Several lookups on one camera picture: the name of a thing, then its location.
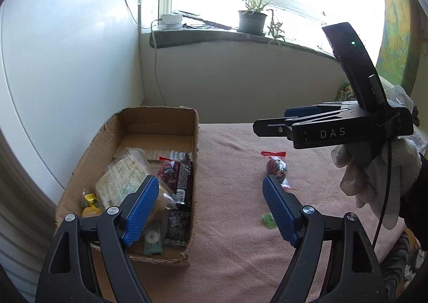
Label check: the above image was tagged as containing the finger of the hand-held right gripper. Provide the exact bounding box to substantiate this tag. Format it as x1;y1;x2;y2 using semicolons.
252;117;300;139
284;101;360;121

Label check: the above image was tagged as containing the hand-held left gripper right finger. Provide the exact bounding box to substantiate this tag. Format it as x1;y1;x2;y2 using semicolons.
262;174;388;303

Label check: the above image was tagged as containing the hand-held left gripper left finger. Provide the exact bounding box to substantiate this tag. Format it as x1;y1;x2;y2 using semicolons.
36;174;160;303

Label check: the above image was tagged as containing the dark chocolate bar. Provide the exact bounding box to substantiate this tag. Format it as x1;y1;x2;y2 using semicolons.
174;153;194;205

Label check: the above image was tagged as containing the white power box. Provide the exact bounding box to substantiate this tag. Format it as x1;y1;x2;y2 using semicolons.
158;13;183;30

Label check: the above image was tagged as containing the thin white cable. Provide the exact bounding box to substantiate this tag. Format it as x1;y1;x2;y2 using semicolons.
123;0;151;30

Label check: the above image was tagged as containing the white power cable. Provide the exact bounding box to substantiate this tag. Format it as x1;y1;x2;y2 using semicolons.
150;19;167;106

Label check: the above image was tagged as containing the dark printed snack packet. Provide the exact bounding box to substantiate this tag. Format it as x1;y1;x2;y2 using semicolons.
164;204;193;248

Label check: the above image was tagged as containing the person's right forearm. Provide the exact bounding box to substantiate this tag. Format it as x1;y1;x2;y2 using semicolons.
398;153;428;233

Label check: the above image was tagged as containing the white ribbed radiator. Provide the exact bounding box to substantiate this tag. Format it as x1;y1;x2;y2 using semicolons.
0;136;64;303

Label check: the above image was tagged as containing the red dark snack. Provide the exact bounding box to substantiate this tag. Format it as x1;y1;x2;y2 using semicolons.
261;151;296;192
158;151;183;187

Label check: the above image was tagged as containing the brown cardboard box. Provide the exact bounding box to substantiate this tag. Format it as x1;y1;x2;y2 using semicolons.
55;107;200;263

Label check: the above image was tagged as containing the clear bread packet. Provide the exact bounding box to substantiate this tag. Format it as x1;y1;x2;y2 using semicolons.
94;147;178;213

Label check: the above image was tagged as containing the person's right hand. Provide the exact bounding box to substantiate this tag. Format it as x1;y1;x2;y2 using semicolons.
331;77;422;230

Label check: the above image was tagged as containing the yellow landscape wall painting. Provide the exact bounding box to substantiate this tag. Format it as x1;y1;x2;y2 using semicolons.
374;0;425;93

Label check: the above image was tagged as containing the grey windowsill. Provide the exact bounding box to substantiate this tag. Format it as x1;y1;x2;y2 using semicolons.
149;27;338;58

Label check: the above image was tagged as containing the green paper bag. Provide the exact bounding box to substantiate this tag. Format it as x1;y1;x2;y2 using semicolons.
338;81;354;102

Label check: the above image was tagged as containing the grey patterned cloth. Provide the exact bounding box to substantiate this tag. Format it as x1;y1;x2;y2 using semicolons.
381;230;425;290

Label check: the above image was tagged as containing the potted spider plant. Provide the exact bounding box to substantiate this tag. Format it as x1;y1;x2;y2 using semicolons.
221;0;288;53

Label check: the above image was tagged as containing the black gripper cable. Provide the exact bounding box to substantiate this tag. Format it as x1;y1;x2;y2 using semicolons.
371;116;394;250

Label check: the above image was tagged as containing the small green snack packet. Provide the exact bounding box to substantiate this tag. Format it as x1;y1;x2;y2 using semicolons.
142;219;168;255

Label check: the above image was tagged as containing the yellow green candy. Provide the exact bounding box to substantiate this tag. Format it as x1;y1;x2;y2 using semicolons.
79;190;101;208

